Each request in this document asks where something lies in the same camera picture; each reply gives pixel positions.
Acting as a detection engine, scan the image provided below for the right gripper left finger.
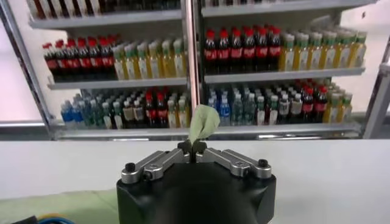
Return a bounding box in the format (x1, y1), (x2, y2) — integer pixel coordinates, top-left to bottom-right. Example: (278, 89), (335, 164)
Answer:
(121, 139), (194, 185)

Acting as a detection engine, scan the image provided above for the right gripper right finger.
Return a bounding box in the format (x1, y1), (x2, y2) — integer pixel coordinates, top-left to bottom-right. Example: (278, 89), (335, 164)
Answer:
(193, 139), (273, 180)

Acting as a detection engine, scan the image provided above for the light green polo shirt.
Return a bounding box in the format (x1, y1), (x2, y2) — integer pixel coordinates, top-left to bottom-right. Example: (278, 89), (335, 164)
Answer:
(0, 104), (221, 224)

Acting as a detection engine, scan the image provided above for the yellow juice bottle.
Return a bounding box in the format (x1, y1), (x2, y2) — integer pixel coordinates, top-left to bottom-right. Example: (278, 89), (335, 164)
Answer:
(280, 33), (296, 72)
(113, 44), (126, 81)
(160, 38), (174, 79)
(336, 30), (353, 69)
(136, 41), (150, 80)
(294, 32), (310, 71)
(148, 40), (162, 79)
(172, 38), (187, 78)
(308, 32), (324, 71)
(124, 42), (138, 80)
(351, 30), (368, 68)
(322, 31), (338, 70)

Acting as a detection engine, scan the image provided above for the cola bottle red cap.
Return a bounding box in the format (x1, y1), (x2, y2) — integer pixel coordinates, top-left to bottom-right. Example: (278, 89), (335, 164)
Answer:
(268, 26), (282, 73)
(42, 42), (57, 82)
(67, 38), (81, 82)
(90, 37), (103, 81)
(255, 27), (269, 74)
(242, 27), (257, 74)
(101, 36), (115, 81)
(229, 28), (244, 75)
(216, 29), (231, 75)
(204, 29), (218, 75)
(79, 37), (92, 81)
(55, 39), (69, 82)

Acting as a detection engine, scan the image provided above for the blue yellow cable loop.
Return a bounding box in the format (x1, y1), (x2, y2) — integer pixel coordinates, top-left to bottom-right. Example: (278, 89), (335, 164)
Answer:
(12, 214), (76, 224)

